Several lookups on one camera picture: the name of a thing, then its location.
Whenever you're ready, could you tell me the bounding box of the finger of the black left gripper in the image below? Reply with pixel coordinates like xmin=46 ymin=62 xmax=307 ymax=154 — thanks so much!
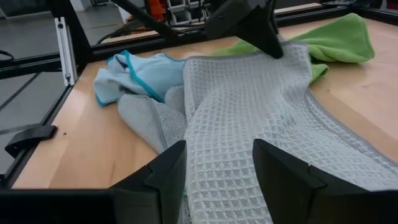
xmin=204 ymin=0 xmax=285 ymax=60
xmin=267 ymin=0 xmax=280 ymax=35

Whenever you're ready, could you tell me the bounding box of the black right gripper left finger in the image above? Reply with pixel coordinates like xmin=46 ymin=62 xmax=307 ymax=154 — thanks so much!
xmin=108 ymin=139 xmax=188 ymax=224

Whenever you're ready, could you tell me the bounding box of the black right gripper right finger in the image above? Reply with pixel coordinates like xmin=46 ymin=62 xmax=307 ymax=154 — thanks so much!
xmin=252 ymin=138 xmax=371 ymax=224

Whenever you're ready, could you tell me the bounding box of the grey ribbed microfiber towel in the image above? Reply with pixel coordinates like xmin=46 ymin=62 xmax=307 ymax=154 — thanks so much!
xmin=117 ymin=86 xmax=189 ymax=156

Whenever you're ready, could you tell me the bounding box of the grey waffle weave towel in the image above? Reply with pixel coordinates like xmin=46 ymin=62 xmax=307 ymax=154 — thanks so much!
xmin=182 ymin=41 xmax=398 ymax=224

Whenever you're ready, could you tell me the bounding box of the bright green microfiber towel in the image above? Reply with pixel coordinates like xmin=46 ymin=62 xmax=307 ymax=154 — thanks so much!
xmin=212 ymin=12 xmax=376 ymax=83

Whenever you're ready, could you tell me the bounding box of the white rack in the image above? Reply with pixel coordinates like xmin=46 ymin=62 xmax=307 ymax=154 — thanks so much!
xmin=164 ymin=0 xmax=216 ymax=27

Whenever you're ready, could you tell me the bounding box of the orange device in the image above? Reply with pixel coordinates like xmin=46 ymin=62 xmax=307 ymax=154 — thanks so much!
xmin=146 ymin=0 xmax=165 ymax=22

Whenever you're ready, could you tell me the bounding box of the light blue teal-edged towel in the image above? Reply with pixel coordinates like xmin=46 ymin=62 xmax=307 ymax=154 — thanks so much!
xmin=93 ymin=50 xmax=187 ymax=108

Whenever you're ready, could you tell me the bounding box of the silver aluminium extrusion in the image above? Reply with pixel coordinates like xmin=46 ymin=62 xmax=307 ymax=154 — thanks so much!
xmin=54 ymin=16 xmax=78 ymax=87

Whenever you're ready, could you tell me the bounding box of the black plastic bracket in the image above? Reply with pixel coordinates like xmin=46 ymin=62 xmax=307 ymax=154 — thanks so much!
xmin=4 ymin=124 xmax=59 ymax=159

